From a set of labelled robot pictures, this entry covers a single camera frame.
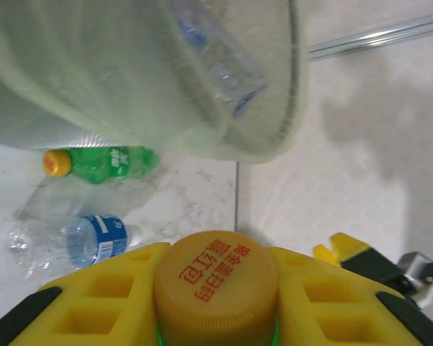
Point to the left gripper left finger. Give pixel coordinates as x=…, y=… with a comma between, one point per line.
x=137, y=310

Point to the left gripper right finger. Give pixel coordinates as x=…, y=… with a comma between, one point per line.
x=292, y=310

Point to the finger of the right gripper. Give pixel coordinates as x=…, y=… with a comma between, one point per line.
x=324, y=254
x=371, y=266

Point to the green bottle yellow cap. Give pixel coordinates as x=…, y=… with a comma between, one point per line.
x=216, y=288

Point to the clear bottle blue label white cap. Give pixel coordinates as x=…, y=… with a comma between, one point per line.
x=94, y=238

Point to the crushed clear unlabelled bottle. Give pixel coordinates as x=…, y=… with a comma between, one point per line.
x=39, y=216

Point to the green bottle orange cap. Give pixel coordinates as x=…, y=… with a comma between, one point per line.
x=112, y=166

